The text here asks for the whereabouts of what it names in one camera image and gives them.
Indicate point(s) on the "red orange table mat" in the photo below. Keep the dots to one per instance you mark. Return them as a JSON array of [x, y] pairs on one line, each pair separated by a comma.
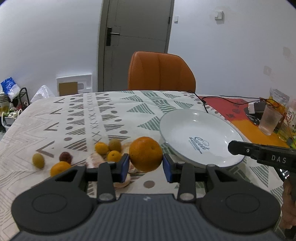
[[232, 109]]

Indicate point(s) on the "blue and white plastic bag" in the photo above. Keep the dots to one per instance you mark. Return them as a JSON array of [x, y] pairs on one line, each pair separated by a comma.
[[10, 88]]

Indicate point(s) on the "white light switch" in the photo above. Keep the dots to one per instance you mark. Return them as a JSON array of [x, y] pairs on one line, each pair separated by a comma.
[[176, 19]]

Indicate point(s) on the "small greenish-brown fruit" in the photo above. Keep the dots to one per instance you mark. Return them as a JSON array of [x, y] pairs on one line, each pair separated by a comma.
[[115, 145]]

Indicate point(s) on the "white plate with blue rim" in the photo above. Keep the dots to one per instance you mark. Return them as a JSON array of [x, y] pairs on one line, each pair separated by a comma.
[[199, 138]]

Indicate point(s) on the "small yellow kumquat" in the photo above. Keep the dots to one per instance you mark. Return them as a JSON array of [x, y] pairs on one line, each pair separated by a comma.
[[101, 148]]

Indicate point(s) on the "snack packet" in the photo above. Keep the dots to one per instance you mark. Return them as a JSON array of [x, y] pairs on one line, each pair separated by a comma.
[[278, 99]]

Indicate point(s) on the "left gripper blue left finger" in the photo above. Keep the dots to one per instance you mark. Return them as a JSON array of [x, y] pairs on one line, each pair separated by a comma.
[[106, 174]]

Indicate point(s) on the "white power adapter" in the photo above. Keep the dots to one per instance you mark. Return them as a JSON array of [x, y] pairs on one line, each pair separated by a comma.
[[256, 107]]

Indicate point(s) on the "white wall socket box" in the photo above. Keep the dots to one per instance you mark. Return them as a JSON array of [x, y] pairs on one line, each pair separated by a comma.
[[219, 15]]

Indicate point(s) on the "translucent plastic cup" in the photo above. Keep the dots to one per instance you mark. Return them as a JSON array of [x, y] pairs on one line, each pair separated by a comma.
[[269, 120]]

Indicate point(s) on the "dark red small fruit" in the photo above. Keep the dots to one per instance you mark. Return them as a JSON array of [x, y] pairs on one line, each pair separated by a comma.
[[65, 157]]

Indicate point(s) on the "small yellow-orange kumquat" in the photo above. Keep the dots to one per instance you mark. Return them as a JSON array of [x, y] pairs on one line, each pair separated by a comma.
[[114, 156]]

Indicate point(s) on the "white translucent plastic bag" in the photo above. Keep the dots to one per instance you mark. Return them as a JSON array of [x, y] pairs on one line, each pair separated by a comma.
[[42, 93]]

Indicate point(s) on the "black metal rack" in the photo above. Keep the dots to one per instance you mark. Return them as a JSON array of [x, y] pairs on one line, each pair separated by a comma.
[[21, 101]]

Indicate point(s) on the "patterned white tablecloth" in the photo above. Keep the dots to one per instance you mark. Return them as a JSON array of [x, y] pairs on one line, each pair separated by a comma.
[[234, 203]]

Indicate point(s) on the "grey door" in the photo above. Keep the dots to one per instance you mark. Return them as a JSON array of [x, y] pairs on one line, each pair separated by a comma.
[[126, 27]]

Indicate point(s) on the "green olive-like fruit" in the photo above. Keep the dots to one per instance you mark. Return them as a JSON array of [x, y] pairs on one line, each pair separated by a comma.
[[38, 161]]

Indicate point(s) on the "orange leather chair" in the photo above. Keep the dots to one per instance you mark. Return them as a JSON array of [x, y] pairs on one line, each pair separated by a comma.
[[159, 71]]

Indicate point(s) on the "large orange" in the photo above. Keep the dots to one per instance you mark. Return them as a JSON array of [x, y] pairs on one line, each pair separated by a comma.
[[145, 154]]

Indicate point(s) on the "white bag with items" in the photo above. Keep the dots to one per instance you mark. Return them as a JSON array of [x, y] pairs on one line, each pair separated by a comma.
[[7, 119]]

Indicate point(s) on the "small mandarin orange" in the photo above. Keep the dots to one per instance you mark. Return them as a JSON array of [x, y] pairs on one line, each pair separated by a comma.
[[59, 167]]

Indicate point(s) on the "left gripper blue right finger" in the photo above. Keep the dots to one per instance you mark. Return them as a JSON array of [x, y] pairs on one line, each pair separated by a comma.
[[185, 174]]

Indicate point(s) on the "right hand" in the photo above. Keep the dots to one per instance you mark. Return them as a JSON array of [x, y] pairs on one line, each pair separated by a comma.
[[288, 210]]

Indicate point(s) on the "white foam packaging board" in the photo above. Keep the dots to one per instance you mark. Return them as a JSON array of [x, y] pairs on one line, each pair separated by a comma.
[[75, 84]]

